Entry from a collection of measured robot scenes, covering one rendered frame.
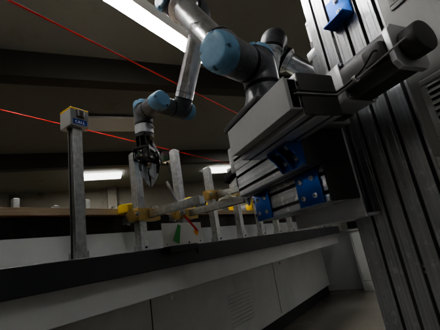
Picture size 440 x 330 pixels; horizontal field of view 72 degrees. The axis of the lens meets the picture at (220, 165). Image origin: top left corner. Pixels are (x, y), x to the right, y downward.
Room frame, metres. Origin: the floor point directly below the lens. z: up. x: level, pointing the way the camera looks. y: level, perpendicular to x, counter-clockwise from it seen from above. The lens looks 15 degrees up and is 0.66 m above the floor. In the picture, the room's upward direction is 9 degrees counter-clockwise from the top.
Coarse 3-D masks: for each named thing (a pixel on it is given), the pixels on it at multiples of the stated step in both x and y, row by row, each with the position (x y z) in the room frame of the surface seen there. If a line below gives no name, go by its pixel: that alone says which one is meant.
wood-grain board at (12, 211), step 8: (0, 208) 0.95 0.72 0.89; (8, 208) 0.96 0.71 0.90; (16, 208) 0.99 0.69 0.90; (24, 208) 1.01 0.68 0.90; (32, 208) 1.03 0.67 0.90; (40, 208) 1.05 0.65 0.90; (48, 208) 1.07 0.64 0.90; (56, 208) 1.10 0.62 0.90; (64, 208) 1.12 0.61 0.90; (88, 208) 1.20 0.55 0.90; (96, 208) 1.23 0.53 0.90; (104, 208) 1.26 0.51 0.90; (0, 216) 0.96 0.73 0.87; (8, 216) 0.98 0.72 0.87; (16, 216) 1.00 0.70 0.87; (24, 216) 1.02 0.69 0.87; (32, 216) 1.04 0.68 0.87; (40, 216) 1.07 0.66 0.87; (48, 216) 1.09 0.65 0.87; (56, 216) 1.12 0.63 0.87; (64, 216) 1.14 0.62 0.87; (88, 216) 1.23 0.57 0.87; (96, 216) 1.26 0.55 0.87; (104, 216) 1.30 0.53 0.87; (112, 216) 1.33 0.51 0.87; (120, 216) 1.37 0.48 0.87
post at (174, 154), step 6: (174, 150) 1.40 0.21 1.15; (174, 156) 1.40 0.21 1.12; (174, 162) 1.40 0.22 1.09; (174, 168) 1.40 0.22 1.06; (180, 168) 1.42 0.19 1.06; (174, 174) 1.41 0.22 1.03; (180, 174) 1.42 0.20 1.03; (174, 180) 1.41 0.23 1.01; (180, 180) 1.41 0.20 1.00; (174, 186) 1.41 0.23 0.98; (180, 186) 1.41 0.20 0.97; (174, 192) 1.41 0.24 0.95; (180, 192) 1.40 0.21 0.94; (180, 198) 1.40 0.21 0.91; (180, 222) 1.41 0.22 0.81; (186, 222) 1.42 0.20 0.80
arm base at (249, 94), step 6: (264, 78) 0.83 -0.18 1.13; (270, 78) 0.83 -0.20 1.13; (276, 78) 0.84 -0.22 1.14; (252, 84) 0.84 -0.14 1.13; (258, 84) 0.83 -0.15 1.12; (264, 84) 0.83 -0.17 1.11; (270, 84) 0.83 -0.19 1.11; (246, 90) 0.87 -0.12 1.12; (252, 90) 0.84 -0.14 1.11; (258, 90) 0.83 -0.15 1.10; (264, 90) 0.82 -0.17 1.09; (246, 96) 0.87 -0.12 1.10; (252, 96) 0.84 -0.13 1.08; (246, 102) 0.86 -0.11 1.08
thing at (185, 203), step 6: (192, 198) 1.09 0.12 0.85; (198, 198) 1.07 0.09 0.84; (168, 204) 1.16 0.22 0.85; (174, 204) 1.14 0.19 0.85; (180, 204) 1.12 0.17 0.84; (186, 204) 1.11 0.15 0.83; (192, 204) 1.09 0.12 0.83; (198, 204) 1.10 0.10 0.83; (150, 210) 1.21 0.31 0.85; (156, 210) 1.19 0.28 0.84; (162, 210) 1.18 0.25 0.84; (168, 210) 1.16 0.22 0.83; (174, 210) 1.14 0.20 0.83; (150, 216) 1.22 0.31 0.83; (156, 216) 1.23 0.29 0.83; (126, 222) 1.29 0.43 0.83
